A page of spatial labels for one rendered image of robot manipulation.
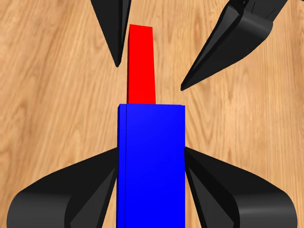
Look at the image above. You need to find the thin red peg bar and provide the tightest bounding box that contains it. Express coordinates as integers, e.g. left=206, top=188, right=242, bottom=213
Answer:
left=126, top=24, right=157, bottom=105

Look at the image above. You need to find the blue hollow socket block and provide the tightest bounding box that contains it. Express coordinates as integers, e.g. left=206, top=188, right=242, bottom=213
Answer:
left=116, top=103, right=186, bottom=228

